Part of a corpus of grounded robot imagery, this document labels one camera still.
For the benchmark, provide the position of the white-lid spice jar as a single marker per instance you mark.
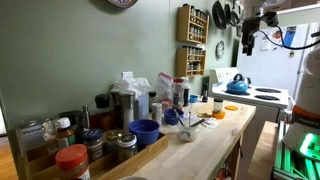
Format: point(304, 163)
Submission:
point(126, 146)

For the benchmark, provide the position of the upper wooden spice rack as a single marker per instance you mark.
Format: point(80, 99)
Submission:
point(192, 25)

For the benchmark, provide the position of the stainless steel pepper grinder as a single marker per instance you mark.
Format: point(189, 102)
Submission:
point(127, 101)

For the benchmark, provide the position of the blue-lid spice jar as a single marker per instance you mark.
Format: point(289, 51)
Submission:
point(93, 141)

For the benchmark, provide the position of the orange plastic lid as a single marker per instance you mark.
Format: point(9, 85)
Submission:
point(232, 108)

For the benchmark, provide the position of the lower wooden spice rack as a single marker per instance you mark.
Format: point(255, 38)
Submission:
point(190, 61)

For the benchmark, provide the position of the red-lid spice jar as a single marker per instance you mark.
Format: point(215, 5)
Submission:
point(72, 163)

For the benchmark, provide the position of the clear glass bowl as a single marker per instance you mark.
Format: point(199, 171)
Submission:
point(188, 134)

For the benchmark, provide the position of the wooden spice tray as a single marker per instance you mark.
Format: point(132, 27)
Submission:
point(35, 165)

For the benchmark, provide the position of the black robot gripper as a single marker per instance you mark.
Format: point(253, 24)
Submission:
point(249, 27)

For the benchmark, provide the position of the decorative wall plate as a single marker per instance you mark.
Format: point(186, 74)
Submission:
point(123, 3)

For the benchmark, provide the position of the white-cap hot sauce bottle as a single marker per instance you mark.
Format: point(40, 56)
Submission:
point(64, 133)

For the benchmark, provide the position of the blue tea kettle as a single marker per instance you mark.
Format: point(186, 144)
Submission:
point(237, 85)

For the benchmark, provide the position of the large blue plastic cup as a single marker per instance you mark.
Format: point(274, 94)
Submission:
point(146, 131)

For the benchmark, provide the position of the plastic zip bag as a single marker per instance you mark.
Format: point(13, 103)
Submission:
point(164, 87)

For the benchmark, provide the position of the small blue measuring cup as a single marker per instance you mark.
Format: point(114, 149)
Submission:
point(170, 117)

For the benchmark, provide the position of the wooden butcher block table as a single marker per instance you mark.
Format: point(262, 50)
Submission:
point(202, 158)

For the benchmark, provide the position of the wooden spice rack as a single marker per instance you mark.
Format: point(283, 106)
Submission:
point(190, 61)
point(192, 25)

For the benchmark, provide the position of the red-lid clear jar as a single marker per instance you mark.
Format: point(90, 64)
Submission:
point(177, 92)

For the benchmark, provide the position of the orange bowl under bottle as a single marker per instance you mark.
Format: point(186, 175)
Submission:
point(219, 115)

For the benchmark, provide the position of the black hanging frying pan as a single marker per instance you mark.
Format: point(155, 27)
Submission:
point(218, 15)

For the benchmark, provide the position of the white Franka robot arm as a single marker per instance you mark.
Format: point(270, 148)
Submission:
point(303, 135)

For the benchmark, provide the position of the black-cap dark bottle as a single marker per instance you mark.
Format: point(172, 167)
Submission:
point(102, 116)

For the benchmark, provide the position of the small black-capped glass bottle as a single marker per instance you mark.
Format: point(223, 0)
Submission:
point(218, 102)

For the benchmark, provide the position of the blue round lid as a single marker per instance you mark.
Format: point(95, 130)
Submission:
point(193, 98)

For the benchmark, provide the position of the white refrigerator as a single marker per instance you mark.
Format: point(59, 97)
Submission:
point(274, 66)

